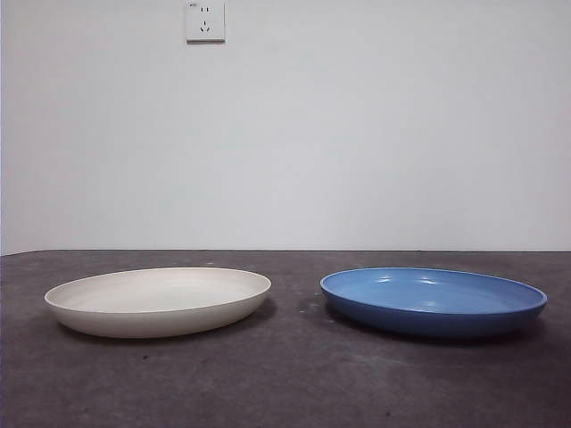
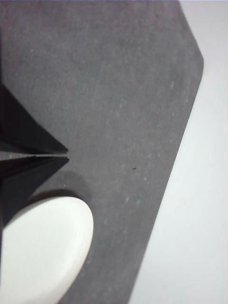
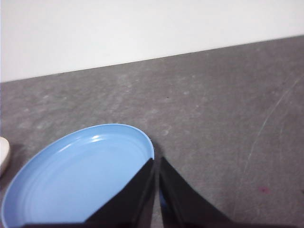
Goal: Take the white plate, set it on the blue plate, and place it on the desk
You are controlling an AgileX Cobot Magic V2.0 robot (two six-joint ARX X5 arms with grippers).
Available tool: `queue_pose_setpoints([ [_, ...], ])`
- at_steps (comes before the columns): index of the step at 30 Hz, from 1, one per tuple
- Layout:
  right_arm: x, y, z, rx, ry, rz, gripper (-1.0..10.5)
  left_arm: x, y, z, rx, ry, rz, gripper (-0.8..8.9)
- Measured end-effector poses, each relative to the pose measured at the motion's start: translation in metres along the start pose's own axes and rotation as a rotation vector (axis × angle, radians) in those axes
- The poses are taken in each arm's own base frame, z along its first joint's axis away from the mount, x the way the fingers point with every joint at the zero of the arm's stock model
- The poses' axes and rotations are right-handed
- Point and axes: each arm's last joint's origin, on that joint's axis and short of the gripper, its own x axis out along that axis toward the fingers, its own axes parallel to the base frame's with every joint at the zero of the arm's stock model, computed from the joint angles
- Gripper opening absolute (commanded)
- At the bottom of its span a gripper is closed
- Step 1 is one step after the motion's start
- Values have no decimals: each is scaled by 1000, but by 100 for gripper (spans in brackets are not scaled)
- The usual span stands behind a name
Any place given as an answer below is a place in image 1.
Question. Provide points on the white round plate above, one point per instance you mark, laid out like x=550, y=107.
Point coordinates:
x=156, y=307

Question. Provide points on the blue round plate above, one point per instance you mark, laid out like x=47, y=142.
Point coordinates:
x=428, y=298

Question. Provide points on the white wall socket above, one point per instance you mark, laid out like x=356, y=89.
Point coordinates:
x=205, y=22

